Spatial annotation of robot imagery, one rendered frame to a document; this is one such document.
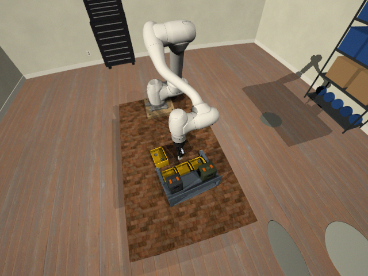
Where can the yellow bin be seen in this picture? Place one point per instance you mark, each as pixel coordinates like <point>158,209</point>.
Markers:
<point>160,154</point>
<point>183,168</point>
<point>194,162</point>
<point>168,172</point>

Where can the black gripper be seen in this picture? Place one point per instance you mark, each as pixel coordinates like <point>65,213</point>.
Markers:
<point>179,147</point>

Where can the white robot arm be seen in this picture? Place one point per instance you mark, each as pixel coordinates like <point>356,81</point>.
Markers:
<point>176,35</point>

